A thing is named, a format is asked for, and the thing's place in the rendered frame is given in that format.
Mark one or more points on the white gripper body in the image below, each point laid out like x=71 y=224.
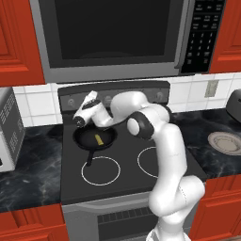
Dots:
x=90 y=98

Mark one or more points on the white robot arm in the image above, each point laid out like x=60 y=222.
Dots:
x=171 y=157

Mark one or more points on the black frying pan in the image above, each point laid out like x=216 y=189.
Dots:
x=84 y=139

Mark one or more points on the yellow butter stick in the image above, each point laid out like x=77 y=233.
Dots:
x=99 y=140

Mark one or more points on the round grey stove knob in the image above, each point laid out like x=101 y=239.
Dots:
x=71 y=102
x=108 y=100
x=159 y=95

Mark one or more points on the dark glass microwave door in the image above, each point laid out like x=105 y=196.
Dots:
x=113 y=31

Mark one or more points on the black stove with oven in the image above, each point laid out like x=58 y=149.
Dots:
x=125 y=179

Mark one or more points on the white toaster oven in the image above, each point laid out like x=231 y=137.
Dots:
x=9 y=138

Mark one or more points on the silver microwave oven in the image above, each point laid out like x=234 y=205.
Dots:
x=183 y=73

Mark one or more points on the grey oven door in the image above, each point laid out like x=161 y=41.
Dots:
x=119 y=222

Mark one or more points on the red drawer front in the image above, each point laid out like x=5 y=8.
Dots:
x=224 y=188
x=31 y=217

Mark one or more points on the grey round plate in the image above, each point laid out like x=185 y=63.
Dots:
x=226 y=142

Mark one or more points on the black toaster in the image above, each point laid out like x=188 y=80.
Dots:
x=235 y=105

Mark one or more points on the red base cupboard door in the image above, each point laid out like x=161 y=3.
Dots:
x=34 y=234
x=219 y=219

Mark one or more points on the red wall cupboard door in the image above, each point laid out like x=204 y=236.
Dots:
x=19 y=44
x=227 y=34

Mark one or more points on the grey wall socket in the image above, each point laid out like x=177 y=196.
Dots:
x=212 y=88

